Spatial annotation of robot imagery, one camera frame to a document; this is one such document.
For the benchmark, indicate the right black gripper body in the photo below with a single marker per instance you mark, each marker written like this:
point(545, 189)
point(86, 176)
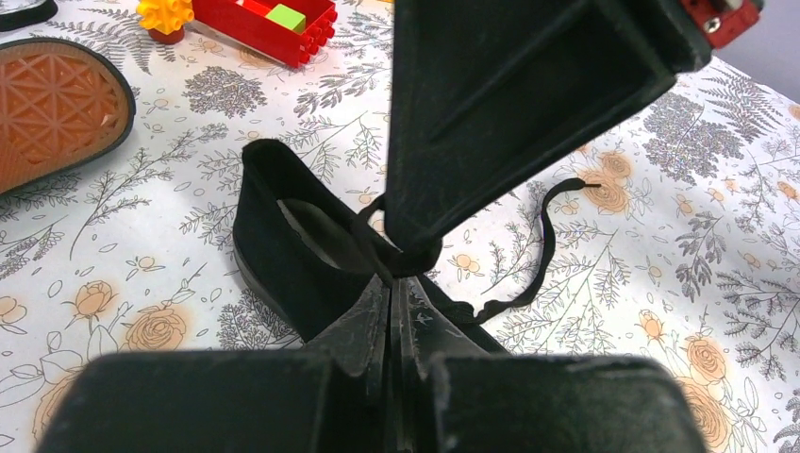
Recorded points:
point(723, 21)

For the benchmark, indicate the floral patterned table mat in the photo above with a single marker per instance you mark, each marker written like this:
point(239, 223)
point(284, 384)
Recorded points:
point(685, 249)

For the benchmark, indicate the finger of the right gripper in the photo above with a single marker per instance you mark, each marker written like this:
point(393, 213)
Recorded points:
point(486, 94)

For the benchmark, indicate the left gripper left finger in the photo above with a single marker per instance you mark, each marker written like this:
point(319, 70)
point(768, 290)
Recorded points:
point(327, 396)

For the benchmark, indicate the red duplo block assembly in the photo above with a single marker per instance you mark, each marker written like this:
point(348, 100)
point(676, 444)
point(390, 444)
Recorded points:
point(291, 32)

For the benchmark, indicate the overturned shoe orange sole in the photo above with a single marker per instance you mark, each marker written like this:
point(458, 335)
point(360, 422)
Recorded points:
point(62, 104)

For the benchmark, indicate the black sneaker with laces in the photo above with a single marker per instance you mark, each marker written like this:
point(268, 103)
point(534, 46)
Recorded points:
point(308, 256)

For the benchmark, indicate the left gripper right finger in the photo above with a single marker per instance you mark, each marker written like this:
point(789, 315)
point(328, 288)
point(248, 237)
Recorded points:
point(454, 396)

